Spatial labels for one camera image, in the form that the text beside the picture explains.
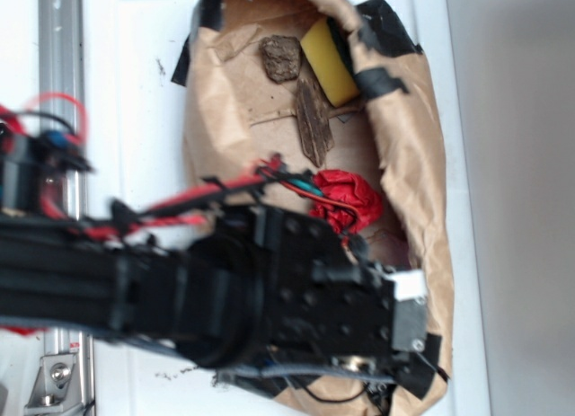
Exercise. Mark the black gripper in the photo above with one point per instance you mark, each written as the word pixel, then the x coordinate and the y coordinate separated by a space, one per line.
pixel 295 299

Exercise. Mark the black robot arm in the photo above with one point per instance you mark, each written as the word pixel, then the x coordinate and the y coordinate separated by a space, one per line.
pixel 135 276

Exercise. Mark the red crumpled paper ball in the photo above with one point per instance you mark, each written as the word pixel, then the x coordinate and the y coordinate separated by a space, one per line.
pixel 349 204

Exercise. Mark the long brown bark piece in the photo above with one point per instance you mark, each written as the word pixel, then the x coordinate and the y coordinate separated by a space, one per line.
pixel 313 121

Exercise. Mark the brown paper bag bin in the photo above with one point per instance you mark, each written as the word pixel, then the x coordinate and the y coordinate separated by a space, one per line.
pixel 390 134

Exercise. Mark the brown bark chunk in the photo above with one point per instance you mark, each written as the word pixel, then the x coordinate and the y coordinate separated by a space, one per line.
pixel 281 57

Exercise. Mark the yellow green sponge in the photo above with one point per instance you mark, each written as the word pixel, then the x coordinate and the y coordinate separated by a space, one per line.
pixel 326 61

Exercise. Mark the grey corner bracket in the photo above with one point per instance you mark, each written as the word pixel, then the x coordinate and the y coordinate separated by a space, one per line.
pixel 57 388

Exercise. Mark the aluminium extrusion rail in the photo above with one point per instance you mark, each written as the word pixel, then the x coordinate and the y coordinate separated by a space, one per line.
pixel 61 60

